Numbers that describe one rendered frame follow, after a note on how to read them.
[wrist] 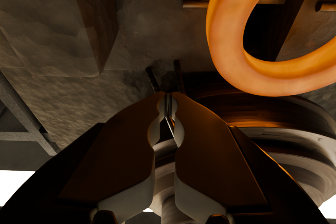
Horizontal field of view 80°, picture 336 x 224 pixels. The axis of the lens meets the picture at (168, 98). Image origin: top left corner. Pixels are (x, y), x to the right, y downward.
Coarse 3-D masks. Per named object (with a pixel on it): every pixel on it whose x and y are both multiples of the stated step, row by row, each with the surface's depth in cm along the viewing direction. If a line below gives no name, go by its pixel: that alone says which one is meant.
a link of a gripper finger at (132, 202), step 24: (168, 96) 14; (120, 120) 9; (144, 120) 10; (96, 144) 8; (120, 144) 8; (144, 144) 8; (96, 168) 7; (120, 168) 7; (144, 168) 7; (72, 192) 6; (96, 192) 6; (120, 192) 6; (144, 192) 7; (120, 216) 7
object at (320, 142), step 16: (224, 112) 30; (240, 112) 30; (256, 112) 30; (272, 112) 30; (288, 112) 30; (304, 112) 32; (160, 128) 34; (240, 128) 27; (256, 128) 27; (272, 128) 27; (288, 128) 27; (304, 128) 27; (320, 128) 31; (160, 144) 31; (176, 144) 31; (304, 144) 29; (320, 144) 29
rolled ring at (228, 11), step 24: (216, 0) 17; (240, 0) 17; (216, 24) 18; (240, 24) 18; (216, 48) 20; (240, 48) 20; (240, 72) 22; (264, 72) 23; (288, 72) 23; (312, 72) 22
